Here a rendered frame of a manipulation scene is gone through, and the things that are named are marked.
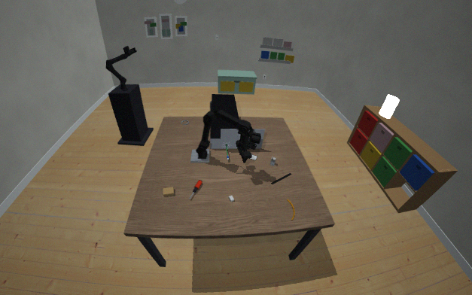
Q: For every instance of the small tan box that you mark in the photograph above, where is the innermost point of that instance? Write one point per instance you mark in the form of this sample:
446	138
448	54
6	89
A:
169	191

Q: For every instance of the orange-handled screwdriver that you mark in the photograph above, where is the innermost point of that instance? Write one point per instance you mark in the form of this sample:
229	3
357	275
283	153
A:
196	187

